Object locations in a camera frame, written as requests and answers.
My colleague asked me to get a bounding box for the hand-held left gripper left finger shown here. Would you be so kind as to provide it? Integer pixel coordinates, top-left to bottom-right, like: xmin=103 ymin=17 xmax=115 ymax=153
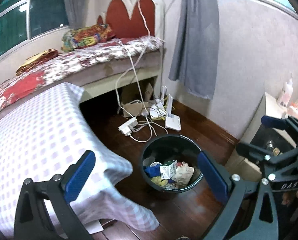
xmin=14 ymin=150 xmax=97 ymax=240

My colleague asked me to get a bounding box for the folded yellow red blanket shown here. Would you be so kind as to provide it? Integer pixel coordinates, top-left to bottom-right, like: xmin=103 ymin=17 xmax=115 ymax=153
xmin=15 ymin=49 xmax=60 ymax=75

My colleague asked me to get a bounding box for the small bedside cabinet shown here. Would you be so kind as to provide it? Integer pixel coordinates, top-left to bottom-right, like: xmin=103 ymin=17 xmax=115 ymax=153
xmin=238 ymin=92 xmax=298 ymax=163

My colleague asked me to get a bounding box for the flat white router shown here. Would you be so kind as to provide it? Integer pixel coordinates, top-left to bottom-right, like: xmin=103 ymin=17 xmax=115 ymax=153
xmin=165 ymin=97 xmax=181 ymax=132

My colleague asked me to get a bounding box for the checkered tablecloth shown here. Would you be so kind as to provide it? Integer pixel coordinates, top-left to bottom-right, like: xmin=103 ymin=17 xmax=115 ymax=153
xmin=0 ymin=82 xmax=161 ymax=232

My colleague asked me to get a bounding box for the white pump bottle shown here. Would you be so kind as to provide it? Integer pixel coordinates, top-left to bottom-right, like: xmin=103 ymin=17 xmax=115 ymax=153
xmin=276 ymin=72 xmax=293 ymax=107

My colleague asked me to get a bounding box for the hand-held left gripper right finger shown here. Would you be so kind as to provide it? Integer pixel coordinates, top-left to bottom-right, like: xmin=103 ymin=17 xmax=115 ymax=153
xmin=197 ymin=151 xmax=279 ymax=240

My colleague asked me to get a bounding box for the green white carton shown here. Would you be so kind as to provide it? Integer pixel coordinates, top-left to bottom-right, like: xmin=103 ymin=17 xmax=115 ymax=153
xmin=160 ymin=160 xmax=178 ymax=180

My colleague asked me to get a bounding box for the cardboard box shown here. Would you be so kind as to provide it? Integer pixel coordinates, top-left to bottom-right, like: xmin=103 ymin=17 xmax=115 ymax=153
xmin=120 ymin=82 xmax=154 ymax=117

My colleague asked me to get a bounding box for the red heart-shaped headboard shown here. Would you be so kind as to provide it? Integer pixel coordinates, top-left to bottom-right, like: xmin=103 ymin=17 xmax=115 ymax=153
xmin=97 ymin=0 xmax=166 ymax=40

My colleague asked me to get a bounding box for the white charger cable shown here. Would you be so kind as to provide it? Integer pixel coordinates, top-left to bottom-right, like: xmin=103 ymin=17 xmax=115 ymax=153
xmin=119 ymin=41 xmax=154 ymax=138

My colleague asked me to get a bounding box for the beige paper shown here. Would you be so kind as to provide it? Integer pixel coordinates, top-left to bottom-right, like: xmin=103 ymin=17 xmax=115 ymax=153
xmin=175 ymin=162 xmax=195 ymax=187

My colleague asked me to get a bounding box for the colourful patterned pillow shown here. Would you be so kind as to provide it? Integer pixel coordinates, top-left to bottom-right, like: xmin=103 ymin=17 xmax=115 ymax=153
xmin=61 ymin=24 xmax=113 ymax=53

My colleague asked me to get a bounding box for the large sliding window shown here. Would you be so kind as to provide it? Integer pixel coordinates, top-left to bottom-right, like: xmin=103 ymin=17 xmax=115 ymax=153
xmin=0 ymin=0 xmax=70 ymax=68

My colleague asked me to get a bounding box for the long grey curtain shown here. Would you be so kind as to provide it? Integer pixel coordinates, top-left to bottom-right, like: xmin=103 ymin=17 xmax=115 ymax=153
xmin=168 ymin=0 xmax=220 ymax=100

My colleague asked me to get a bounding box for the beige cardboard carton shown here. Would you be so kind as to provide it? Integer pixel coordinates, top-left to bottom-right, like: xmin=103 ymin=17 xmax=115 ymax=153
xmin=225 ymin=152 xmax=262 ymax=180

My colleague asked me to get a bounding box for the mauve mattress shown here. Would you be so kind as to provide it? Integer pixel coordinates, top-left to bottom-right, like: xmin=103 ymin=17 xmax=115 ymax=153
xmin=45 ymin=49 xmax=163 ymax=87

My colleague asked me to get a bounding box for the beige bed frame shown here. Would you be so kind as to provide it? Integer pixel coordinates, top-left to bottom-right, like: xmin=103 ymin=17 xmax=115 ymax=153
xmin=80 ymin=66 xmax=164 ymax=103

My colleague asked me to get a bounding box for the floral bedspread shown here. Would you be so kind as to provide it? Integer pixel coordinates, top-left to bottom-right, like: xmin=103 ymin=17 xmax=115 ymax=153
xmin=0 ymin=35 xmax=164 ymax=120

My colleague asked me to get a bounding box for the long white cable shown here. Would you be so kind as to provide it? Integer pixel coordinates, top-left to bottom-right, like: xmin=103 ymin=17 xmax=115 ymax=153
xmin=115 ymin=0 xmax=169 ymax=143

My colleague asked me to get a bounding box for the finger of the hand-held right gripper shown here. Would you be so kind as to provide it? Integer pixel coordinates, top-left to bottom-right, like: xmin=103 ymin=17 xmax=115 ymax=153
xmin=261 ymin=115 xmax=298 ymax=147
xmin=236 ymin=142 xmax=298 ymax=165

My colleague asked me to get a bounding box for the white power strip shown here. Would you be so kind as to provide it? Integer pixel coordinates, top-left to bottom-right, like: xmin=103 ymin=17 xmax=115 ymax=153
xmin=118 ymin=117 xmax=138 ymax=136

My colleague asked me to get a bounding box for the black plastic bucket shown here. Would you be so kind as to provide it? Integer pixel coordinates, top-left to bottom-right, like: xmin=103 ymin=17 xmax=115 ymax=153
xmin=141 ymin=134 xmax=205 ymax=195

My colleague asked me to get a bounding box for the white paper sheet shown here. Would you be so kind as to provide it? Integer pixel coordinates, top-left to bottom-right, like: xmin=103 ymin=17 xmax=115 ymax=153
xmin=85 ymin=220 xmax=103 ymax=234

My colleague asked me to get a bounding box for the white router with antennas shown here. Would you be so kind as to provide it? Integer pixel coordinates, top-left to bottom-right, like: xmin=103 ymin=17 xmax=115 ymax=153
xmin=149 ymin=86 xmax=168 ymax=119

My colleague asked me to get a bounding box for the yellow plastic bag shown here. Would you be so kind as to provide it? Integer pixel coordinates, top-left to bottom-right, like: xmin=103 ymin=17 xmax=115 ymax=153
xmin=151 ymin=176 xmax=168 ymax=187

